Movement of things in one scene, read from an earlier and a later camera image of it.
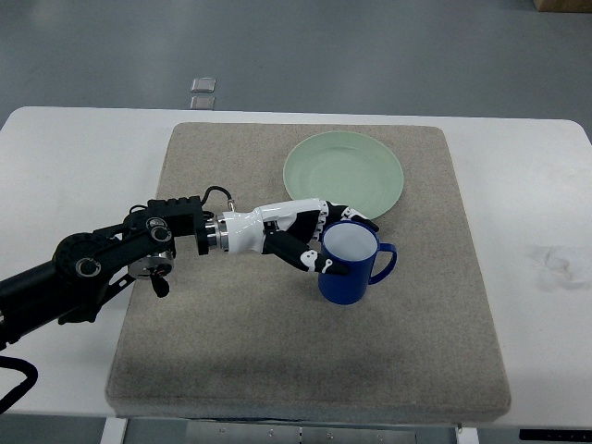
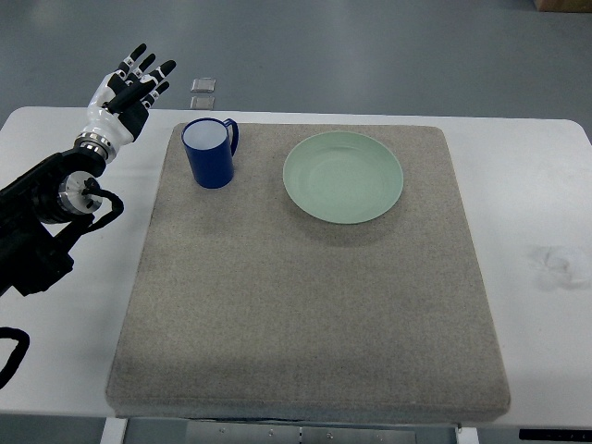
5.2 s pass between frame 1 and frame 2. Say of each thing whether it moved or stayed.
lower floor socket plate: stayed
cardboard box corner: stayed
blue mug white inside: moved
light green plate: stayed
